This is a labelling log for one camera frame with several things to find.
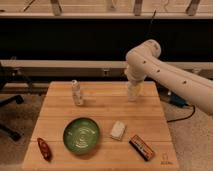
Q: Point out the clear plastic cup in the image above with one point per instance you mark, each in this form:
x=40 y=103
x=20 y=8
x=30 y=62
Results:
x=133 y=91

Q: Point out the blue power adapter box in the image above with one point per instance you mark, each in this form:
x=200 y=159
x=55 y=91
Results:
x=177 y=101

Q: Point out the small clear plastic bottle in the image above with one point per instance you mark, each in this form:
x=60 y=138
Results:
x=76 y=93

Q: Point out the red chili pepper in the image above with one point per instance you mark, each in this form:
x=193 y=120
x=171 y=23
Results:
x=44 y=149

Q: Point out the white rectangular eraser block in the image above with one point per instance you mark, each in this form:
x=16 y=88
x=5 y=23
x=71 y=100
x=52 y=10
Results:
x=118 y=130

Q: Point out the orange and black box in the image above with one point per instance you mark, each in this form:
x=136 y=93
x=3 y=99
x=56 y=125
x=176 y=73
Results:
x=142 y=148

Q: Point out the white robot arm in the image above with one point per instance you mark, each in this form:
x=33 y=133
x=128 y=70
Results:
x=142 y=61

